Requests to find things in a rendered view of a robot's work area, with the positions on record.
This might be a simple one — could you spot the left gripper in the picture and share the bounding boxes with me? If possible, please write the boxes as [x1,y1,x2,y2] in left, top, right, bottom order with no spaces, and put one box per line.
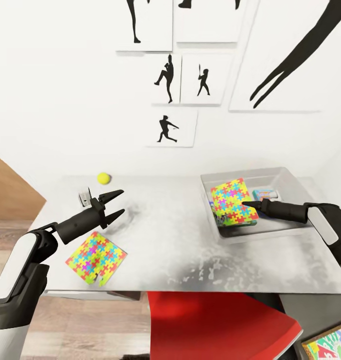
[70,189,125,236]

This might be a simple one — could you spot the board game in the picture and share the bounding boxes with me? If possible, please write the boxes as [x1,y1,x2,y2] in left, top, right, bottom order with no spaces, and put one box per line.
[209,201,257,229]
[301,325,341,360]
[252,189,273,202]

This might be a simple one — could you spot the tennis ball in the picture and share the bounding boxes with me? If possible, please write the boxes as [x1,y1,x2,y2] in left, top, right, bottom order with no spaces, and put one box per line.
[97,172,110,185]

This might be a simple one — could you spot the jigsaw puzzle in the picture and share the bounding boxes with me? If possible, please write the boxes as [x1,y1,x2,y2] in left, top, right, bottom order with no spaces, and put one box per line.
[65,231,127,287]
[211,178,259,227]

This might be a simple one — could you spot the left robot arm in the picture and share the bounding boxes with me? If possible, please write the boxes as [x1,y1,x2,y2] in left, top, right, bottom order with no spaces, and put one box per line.
[0,186,125,360]

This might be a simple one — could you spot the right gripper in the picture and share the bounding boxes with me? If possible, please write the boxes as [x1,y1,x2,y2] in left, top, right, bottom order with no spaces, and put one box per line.
[242,198,292,221]

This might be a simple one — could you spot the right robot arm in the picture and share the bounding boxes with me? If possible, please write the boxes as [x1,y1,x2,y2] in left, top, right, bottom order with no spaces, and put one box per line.
[242,190,341,267]

